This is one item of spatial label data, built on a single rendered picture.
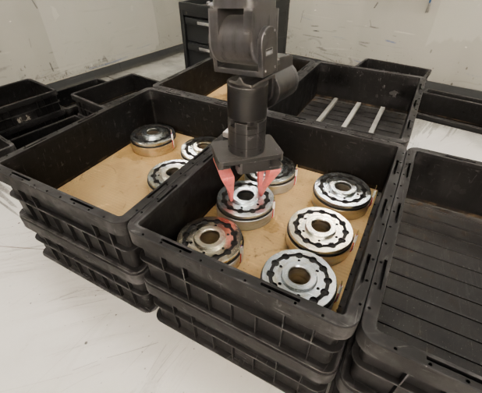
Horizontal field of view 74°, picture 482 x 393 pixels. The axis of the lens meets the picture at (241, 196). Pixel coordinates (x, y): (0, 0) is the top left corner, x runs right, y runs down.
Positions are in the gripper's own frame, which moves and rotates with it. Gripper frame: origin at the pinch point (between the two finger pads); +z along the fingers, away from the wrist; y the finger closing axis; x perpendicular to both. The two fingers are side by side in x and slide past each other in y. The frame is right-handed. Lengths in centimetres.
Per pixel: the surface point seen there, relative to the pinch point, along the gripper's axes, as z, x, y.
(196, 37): 17, -181, -21
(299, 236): 0.9, 11.4, -5.2
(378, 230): -5.9, 18.9, -11.9
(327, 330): -4.6, 28.6, 0.0
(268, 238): 4.1, 7.7, -1.8
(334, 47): 62, -293, -191
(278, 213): 4.1, 2.3, -5.5
